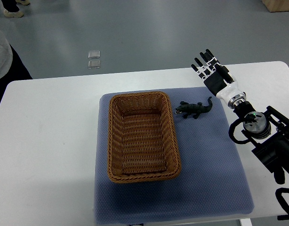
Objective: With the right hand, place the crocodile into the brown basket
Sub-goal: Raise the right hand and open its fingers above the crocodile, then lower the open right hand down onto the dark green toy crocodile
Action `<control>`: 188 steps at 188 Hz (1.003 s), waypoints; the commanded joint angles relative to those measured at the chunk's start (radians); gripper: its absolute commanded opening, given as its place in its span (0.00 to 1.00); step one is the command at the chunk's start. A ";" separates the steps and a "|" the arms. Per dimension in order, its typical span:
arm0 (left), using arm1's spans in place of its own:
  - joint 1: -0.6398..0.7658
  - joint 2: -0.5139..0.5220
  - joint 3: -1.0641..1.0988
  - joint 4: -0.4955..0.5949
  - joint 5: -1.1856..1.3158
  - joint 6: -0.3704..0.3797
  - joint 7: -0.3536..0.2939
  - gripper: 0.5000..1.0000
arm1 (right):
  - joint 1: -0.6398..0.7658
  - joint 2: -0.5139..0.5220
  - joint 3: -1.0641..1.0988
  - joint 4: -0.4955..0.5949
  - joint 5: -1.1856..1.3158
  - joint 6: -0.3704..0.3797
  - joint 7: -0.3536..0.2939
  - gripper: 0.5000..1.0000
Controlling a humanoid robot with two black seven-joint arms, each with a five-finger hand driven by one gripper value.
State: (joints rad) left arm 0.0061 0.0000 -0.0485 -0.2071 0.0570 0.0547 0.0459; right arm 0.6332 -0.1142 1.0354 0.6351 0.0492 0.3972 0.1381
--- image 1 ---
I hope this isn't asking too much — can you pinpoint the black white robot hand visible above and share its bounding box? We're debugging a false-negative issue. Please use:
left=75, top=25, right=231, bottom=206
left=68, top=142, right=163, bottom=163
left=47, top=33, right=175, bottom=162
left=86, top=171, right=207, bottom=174
left=191, top=49, right=246, bottom=109

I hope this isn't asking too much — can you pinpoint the dark toy crocodile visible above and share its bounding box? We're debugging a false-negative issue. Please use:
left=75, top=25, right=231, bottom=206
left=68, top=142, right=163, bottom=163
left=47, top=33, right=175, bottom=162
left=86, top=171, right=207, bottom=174
left=175, top=97, right=213, bottom=119

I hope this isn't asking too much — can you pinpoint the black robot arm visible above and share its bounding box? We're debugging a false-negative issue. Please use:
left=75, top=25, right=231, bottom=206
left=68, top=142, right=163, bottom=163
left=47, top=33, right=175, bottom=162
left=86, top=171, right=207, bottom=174
left=228, top=99, right=289, bottom=185

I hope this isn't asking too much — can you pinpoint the brown wicker basket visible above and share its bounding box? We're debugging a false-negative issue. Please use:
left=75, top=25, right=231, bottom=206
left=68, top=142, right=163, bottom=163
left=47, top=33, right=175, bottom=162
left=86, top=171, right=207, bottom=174
left=107, top=91, right=182, bottom=184

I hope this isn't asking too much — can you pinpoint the wooden furniture corner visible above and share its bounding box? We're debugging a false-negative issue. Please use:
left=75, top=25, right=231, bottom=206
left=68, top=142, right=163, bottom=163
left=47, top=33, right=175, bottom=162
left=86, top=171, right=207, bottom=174
left=262, top=0, right=289, bottom=12

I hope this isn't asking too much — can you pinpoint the blue grey fabric mat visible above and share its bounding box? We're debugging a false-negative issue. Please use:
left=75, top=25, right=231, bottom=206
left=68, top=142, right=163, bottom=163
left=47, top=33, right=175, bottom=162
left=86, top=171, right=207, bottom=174
left=94, top=87, right=254, bottom=225

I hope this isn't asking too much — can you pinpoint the lower clear floor plate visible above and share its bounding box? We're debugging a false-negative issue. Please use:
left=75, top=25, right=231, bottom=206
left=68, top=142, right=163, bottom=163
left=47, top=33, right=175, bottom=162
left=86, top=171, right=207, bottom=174
left=88, top=60, right=101, bottom=69

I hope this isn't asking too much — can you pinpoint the clear floor plate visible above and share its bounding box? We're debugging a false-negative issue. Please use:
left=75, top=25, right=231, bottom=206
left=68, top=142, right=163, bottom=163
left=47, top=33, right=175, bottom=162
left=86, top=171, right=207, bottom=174
left=88, top=60, right=101, bottom=69
left=88, top=50, right=100, bottom=59

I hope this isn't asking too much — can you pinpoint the upper clear floor plate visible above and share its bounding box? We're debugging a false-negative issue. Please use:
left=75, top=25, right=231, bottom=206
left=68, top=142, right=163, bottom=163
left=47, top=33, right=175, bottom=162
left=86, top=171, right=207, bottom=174
left=88, top=50, right=100, bottom=59

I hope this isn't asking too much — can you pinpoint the beige shoe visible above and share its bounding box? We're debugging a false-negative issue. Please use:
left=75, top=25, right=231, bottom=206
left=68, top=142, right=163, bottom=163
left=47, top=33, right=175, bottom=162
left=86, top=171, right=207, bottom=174
left=16, top=0, right=30, bottom=6
left=3, top=9, right=24, bottom=18

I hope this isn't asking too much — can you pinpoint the person in grey top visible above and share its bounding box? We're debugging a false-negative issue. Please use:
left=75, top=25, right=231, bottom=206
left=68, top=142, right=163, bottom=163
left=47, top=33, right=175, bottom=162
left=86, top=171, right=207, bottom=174
left=0, top=23, right=33, bottom=82

